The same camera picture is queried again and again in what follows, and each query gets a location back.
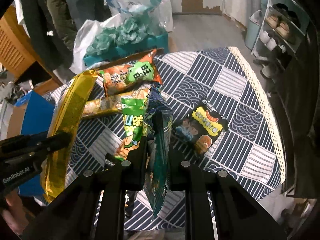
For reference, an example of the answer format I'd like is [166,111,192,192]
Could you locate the blue cardboard box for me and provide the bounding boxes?
[7,90,56,197]

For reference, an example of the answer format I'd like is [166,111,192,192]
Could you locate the long gold snack package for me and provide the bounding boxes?
[40,70,98,203]

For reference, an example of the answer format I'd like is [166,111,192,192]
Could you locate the black yellow snack bag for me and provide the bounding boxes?
[174,98,228,157]

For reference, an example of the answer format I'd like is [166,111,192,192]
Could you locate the long gold cracker package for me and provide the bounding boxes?
[81,87,149,119]

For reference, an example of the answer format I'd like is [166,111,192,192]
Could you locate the dark green snack bag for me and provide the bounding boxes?
[143,85,173,218]

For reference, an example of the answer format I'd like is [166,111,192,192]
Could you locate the green peanut snack bag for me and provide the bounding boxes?
[114,99,145,161]

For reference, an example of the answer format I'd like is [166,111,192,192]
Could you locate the orange green rice cracker bag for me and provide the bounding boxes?
[98,49,163,97]

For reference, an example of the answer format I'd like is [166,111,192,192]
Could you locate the navy white patterned tablecloth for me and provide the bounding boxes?
[40,47,286,231]

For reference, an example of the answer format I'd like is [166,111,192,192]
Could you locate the wooden louvered wardrobe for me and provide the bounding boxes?
[1,5,62,95]

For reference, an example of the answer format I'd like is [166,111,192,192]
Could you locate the dark hanging jacket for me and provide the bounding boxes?
[21,0,72,71]

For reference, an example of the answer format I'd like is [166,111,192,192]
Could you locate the teal cardboard box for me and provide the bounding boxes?
[83,32,169,67]

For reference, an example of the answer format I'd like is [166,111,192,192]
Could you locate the blue white plastic bag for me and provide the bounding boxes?
[100,0,173,33]

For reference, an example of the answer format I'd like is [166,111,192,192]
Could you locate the metal shoe rack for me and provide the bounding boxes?
[252,0,310,81]

